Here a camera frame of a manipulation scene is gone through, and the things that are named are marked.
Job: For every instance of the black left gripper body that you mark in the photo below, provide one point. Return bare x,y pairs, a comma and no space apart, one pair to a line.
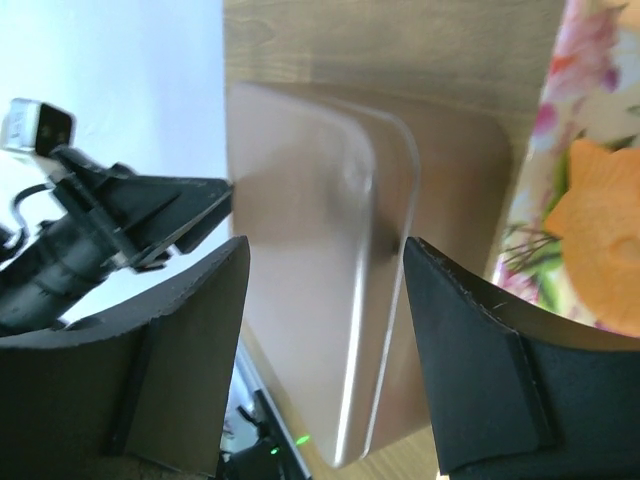
82,187

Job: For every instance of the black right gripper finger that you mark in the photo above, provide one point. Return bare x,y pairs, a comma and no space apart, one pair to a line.
150,214
514,391
141,389

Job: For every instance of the pink tin lid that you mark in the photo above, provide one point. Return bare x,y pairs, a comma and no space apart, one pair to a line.
324,190

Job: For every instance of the gold cookie tin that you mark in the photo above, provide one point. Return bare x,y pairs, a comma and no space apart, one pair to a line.
444,180

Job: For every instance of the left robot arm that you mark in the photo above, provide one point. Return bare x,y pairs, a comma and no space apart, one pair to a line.
60,268

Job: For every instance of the orange leaf cookie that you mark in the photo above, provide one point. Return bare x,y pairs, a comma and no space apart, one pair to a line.
597,221

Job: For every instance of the floral serving tray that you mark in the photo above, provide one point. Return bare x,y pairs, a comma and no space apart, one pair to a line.
592,92

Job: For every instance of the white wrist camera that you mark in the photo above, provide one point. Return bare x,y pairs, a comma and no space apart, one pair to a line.
31,129

